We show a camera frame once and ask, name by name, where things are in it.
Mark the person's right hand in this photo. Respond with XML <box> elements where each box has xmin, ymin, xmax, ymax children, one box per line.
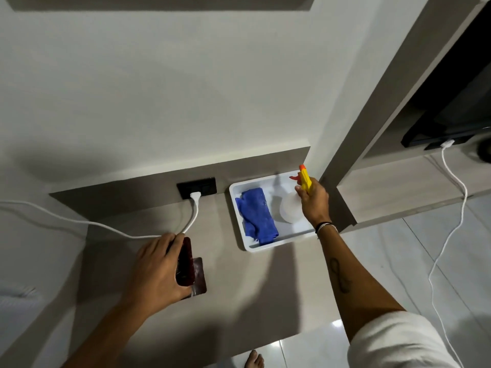
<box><xmin>295</xmin><ymin>177</ymin><xmax>331</xmax><ymax>229</ymax></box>

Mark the person's left hand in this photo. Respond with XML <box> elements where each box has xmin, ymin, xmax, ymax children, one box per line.
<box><xmin>122</xmin><ymin>233</ymin><xmax>195</xmax><ymax>317</ymax></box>

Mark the dark red phone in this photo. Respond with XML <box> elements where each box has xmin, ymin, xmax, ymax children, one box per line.
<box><xmin>174</xmin><ymin>237</ymin><xmax>195</xmax><ymax>287</ymax></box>

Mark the white spray bottle yellow trigger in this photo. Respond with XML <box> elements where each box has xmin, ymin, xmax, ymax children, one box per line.
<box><xmin>279</xmin><ymin>164</ymin><xmax>314</xmax><ymax>225</ymax></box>

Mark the person's right forearm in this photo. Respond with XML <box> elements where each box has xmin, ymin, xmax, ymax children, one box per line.
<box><xmin>318</xmin><ymin>224</ymin><xmax>407</xmax><ymax>344</ymax></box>

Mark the person's left forearm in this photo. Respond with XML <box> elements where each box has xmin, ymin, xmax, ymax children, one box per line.
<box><xmin>61</xmin><ymin>299</ymin><xmax>156</xmax><ymax>368</ymax></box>

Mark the brown glossy card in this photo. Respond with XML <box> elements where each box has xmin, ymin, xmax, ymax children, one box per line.
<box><xmin>183</xmin><ymin>257</ymin><xmax>208</xmax><ymax>300</ymax></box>

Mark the black and white wristband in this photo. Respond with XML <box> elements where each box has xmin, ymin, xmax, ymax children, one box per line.
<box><xmin>315</xmin><ymin>221</ymin><xmax>339</xmax><ymax>239</ymax></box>

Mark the blue cleaning cloth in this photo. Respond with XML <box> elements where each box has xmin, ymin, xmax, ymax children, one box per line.
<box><xmin>235</xmin><ymin>188</ymin><xmax>280</xmax><ymax>246</ymax></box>

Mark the white plastic tray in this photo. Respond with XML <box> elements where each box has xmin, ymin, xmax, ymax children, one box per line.
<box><xmin>229</xmin><ymin>170</ymin><xmax>320</xmax><ymax>253</ymax></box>

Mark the grey wooden television cabinet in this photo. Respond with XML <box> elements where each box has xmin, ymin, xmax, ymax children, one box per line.
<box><xmin>319</xmin><ymin>0</ymin><xmax>491</xmax><ymax>231</ymax></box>

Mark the person's foot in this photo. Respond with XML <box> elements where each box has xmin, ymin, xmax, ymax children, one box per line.
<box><xmin>244</xmin><ymin>350</ymin><xmax>265</xmax><ymax>368</ymax></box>

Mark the white shirt sleeve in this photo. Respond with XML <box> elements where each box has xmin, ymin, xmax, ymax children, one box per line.
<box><xmin>347</xmin><ymin>311</ymin><xmax>462</xmax><ymax>368</ymax></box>

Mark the black television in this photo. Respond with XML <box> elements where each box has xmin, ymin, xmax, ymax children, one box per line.
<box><xmin>400</xmin><ymin>17</ymin><xmax>491</xmax><ymax>151</ymax></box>

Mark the black wall socket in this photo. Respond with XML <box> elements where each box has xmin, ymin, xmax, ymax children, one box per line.
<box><xmin>176</xmin><ymin>177</ymin><xmax>217</xmax><ymax>200</ymax></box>

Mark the white power cable with plug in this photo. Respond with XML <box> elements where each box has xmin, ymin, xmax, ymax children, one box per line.
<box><xmin>0</xmin><ymin>191</ymin><xmax>202</xmax><ymax>240</ymax></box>

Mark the white charging cable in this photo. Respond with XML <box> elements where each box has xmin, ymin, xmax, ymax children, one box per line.
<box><xmin>427</xmin><ymin>139</ymin><xmax>470</xmax><ymax>368</ymax></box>

